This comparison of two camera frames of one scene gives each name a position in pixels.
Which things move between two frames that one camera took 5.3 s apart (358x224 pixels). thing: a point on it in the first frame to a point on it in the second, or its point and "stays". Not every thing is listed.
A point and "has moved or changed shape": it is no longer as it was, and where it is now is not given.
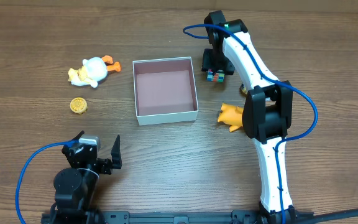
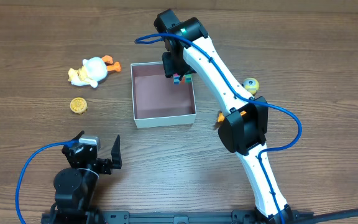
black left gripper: (103, 165) stays
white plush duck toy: (93, 71) stays
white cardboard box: (165, 91) stays
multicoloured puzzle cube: (217, 77) has moved or changed shape
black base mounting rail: (232, 217) stays
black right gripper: (214, 66) to (173, 70)
